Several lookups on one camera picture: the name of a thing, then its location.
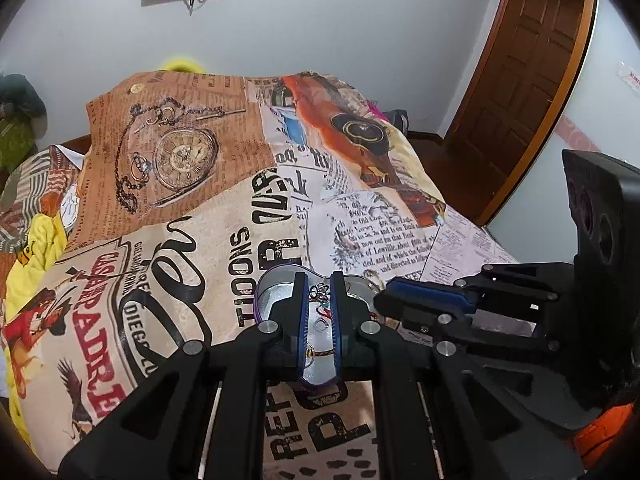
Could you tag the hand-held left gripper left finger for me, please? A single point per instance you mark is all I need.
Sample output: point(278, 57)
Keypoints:
point(301, 325)

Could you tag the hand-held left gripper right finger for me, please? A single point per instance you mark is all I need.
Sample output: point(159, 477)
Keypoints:
point(334, 325)

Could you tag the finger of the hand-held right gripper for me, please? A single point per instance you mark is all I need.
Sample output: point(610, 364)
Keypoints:
point(480, 327)
point(430, 291)

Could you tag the purple heart-shaped tin box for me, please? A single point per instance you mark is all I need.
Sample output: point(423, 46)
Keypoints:
point(277, 290)

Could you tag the printed blanket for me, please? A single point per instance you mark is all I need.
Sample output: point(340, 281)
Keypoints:
point(200, 240)

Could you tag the dark grey bag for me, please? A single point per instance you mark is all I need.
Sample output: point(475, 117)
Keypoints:
point(399, 120)

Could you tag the pink cloth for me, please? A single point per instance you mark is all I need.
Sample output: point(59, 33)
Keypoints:
point(376, 110)

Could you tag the brown wooden door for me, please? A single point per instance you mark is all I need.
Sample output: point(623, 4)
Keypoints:
point(525, 85)

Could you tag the yellow quilt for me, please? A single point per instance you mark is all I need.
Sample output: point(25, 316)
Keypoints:
point(40, 245)

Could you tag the green patterned cloth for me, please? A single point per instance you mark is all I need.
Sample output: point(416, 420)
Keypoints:
point(15, 142)

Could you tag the white red wall sticker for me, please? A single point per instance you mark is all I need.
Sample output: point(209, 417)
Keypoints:
point(630, 77)

